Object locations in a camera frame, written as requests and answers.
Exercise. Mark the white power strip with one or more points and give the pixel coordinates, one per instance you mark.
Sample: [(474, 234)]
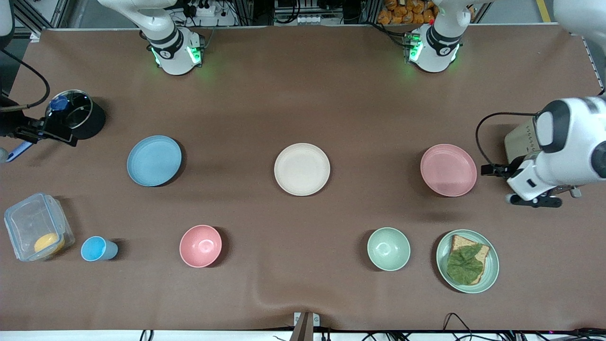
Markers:
[(207, 11), (310, 19)]

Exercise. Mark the brown bread slice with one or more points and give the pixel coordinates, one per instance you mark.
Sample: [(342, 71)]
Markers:
[(459, 241)]

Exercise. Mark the metal mount bracket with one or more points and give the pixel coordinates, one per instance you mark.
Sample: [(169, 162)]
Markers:
[(306, 327)]

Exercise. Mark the glass lid with blue knob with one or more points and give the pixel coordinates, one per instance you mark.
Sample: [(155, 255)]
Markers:
[(75, 111)]

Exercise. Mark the clear plastic food container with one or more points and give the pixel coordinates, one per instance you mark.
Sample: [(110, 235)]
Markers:
[(28, 222)]

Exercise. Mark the aluminium frame strut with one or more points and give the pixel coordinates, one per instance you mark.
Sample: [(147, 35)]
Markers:
[(35, 12)]

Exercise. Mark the yellow round fruit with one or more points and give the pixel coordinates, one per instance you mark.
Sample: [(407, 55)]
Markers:
[(49, 243)]

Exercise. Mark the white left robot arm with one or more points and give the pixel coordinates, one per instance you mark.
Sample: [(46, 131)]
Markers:
[(575, 142)]

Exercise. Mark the brown table cloth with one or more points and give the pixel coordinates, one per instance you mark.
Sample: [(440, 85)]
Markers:
[(303, 94)]

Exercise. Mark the mint green bowl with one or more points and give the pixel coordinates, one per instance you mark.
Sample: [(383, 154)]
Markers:
[(388, 249)]

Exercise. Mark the beige plate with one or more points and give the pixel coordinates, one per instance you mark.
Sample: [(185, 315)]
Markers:
[(302, 169)]

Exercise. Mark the pink bowl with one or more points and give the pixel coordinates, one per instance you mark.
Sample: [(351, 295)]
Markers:
[(200, 246)]

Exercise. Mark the mint green plate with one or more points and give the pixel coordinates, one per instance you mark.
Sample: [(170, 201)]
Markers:
[(491, 267)]

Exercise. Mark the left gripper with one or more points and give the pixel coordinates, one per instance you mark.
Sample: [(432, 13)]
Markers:
[(513, 169)]

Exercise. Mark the beige and chrome toaster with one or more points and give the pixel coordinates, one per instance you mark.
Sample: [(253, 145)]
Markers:
[(518, 142)]

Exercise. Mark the blue plate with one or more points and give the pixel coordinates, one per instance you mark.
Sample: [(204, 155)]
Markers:
[(154, 161)]

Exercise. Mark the green lettuce leaf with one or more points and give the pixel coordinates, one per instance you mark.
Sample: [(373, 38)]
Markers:
[(464, 267)]

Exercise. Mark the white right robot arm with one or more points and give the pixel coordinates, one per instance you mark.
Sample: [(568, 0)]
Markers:
[(175, 52)]

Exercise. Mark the blue cup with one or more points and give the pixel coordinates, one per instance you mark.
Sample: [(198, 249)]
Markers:
[(94, 248)]

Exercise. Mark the pink plate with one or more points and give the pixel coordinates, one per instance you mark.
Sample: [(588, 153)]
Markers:
[(448, 170)]

